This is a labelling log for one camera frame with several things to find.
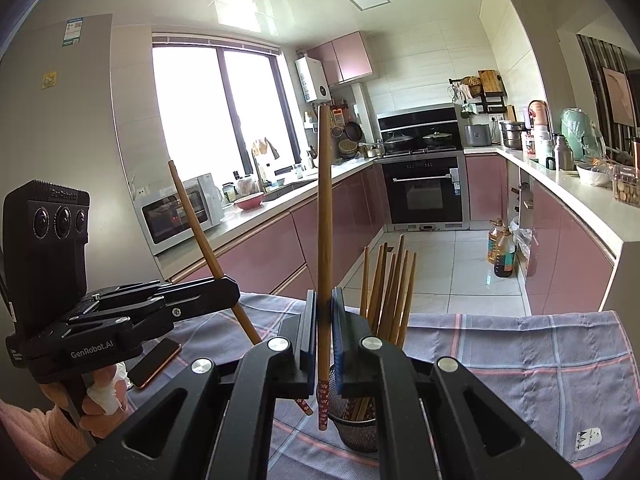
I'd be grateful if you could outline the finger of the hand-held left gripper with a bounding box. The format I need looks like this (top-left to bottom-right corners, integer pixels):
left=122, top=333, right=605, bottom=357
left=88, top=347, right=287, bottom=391
left=90, top=282, right=173, bottom=306
left=60, top=277, right=241, bottom=341

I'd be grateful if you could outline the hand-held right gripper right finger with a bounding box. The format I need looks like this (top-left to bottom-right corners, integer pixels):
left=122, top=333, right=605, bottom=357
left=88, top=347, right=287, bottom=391
left=330, top=287, right=583, bottom=480

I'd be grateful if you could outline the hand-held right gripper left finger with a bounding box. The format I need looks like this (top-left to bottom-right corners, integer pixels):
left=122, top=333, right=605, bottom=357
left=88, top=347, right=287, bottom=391
left=62, top=289, right=321, bottom=480

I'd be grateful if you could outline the red-ended wooden chopstick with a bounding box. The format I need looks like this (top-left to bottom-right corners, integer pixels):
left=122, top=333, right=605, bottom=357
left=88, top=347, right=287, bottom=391
left=316, top=104, right=334, bottom=431
left=167, top=160, right=315, bottom=417

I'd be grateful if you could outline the bunch of wooden chopsticks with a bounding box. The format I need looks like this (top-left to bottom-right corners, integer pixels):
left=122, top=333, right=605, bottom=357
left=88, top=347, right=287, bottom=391
left=347, top=234, right=418, bottom=423

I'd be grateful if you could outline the black mesh pen holder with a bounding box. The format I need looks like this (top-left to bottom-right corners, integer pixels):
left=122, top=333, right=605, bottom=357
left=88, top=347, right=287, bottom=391
left=327, top=391, right=381, bottom=453

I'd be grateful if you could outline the person's left forearm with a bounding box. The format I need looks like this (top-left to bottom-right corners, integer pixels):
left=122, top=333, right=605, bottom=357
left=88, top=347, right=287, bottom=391
left=0, top=400, right=96, bottom=466

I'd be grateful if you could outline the person's left hand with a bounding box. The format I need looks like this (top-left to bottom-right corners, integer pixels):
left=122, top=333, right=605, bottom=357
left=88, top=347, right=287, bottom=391
left=39, top=362, right=133, bottom=438

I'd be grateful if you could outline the black smartphone copper edge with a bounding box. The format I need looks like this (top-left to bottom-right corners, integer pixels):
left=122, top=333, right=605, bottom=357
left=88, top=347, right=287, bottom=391
left=127, top=337, right=182, bottom=391

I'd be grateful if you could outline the pink kitchen base cabinet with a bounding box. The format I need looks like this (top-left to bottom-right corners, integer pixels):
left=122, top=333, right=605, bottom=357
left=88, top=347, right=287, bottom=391
left=165, top=162, right=386, bottom=301
left=465, top=152, right=618, bottom=316

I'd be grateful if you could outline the white microwave oven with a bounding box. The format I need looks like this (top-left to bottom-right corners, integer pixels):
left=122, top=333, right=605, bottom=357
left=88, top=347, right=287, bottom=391
left=134, top=173, right=226, bottom=257

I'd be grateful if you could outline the pink bowl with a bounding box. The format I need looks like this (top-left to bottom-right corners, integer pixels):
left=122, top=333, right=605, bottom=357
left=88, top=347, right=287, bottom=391
left=234, top=191, right=265, bottom=211

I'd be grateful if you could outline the silver refrigerator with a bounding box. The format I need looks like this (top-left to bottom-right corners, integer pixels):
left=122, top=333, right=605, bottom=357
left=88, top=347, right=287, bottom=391
left=0, top=14, right=171, bottom=301

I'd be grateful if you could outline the beige hanging cloth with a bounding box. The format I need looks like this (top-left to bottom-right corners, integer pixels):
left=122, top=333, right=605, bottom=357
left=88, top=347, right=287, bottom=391
left=251, top=137, right=278, bottom=161

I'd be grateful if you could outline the grey-blue checked tablecloth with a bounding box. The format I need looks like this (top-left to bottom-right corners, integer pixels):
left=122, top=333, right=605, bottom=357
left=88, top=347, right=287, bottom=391
left=165, top=290, right=636, bottom=480

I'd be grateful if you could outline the black built-in oven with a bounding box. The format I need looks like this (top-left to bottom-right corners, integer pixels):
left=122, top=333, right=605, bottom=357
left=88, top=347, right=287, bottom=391
left=381, top=152, right=471, bottom=231

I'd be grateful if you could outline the kitchen window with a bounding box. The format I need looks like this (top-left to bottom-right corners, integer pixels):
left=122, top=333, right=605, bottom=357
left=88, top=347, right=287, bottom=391
left=150, top=35, right=301, bottom=196

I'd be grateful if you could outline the dark liquid bottle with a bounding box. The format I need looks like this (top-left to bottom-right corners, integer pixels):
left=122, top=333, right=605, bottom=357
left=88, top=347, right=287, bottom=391
left=494, top=226, right=517, bottom=277

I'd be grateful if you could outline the white plastic bag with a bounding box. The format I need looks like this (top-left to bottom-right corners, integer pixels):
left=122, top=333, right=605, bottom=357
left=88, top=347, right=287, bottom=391
left=509, top=227, right=534, bottom=261

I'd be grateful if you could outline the black wok with lid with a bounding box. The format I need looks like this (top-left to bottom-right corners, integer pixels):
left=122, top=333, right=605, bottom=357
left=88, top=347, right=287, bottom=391
left=382, top=131, right=415, bottom=154

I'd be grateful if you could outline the white vertical pipe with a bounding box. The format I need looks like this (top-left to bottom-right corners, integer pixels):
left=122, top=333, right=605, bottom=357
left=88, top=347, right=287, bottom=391
left=350, top=82, right=373, bottom=143

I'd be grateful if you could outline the white gas water heater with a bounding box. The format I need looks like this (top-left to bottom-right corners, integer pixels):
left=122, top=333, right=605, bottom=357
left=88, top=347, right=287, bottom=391
left=294, top=56, right=332, bottom=103

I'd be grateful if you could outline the black range hood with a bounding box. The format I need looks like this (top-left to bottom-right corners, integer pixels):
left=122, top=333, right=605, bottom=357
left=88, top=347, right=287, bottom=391
left=376, top=105, right=463, bottom=153

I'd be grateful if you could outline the silver rice cooker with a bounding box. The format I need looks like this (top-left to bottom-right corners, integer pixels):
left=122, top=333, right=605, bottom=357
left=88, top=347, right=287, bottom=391
left=465, top=124, right=492, bottom=147

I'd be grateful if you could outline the stainless steel steamer pot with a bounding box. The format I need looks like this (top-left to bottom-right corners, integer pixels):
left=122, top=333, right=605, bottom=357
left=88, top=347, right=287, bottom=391
left=500, top=121, right=526, bottom=148

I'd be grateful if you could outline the stainless steel thermos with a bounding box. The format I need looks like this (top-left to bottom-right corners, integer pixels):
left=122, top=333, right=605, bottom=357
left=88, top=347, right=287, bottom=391
left=552, top=134, right=575, bottom=171

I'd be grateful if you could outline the white bowl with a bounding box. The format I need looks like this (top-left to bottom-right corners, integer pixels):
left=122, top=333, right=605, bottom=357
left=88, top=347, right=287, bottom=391
left=576, top=162, right=612, bottom=187

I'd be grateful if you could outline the pink kettle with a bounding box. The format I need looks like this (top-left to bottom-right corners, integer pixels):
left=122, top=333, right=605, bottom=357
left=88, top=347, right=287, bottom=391
left=527, top=100, right=551, bottom=128

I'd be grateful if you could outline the mint green air fryer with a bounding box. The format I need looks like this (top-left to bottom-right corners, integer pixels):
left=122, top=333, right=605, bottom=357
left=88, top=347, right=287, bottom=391
left=560, top=107, right=603, bottom=161

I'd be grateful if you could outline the clear food container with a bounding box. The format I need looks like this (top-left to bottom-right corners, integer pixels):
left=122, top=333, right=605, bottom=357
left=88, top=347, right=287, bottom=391
left=612, top=165, right=640, bottom=208

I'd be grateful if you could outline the pink wall cabinet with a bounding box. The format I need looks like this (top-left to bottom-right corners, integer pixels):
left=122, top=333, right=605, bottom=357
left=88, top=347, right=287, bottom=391
left=306, top=31, right=375, bottom=87

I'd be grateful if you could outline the black wall rack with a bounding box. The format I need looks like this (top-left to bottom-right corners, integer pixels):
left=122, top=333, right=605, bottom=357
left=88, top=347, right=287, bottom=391
left=448, top=70, right=508, bottom=115

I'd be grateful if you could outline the pink wall picture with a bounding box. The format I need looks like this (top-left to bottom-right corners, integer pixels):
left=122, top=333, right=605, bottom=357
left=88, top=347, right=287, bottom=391
left=602, top=66, right=636, bottom=126

